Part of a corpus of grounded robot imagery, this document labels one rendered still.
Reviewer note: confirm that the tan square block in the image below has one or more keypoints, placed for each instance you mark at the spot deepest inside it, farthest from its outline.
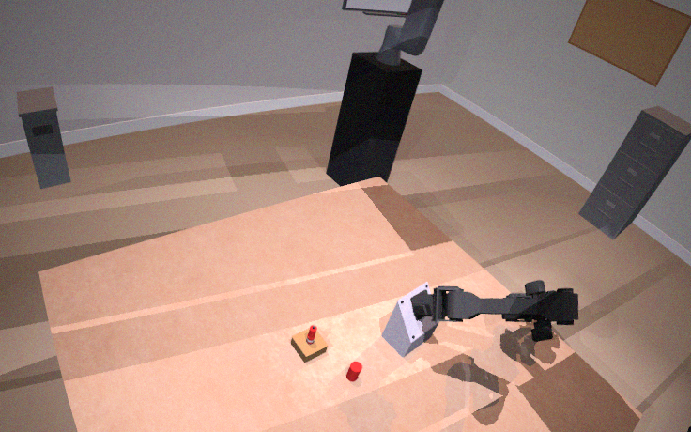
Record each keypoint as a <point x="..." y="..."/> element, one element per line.
<point x="308" y="351"/>

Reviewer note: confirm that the red marker cap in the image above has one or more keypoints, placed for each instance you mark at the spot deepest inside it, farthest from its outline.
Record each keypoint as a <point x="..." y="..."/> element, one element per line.
<point x="353" y="371"/>

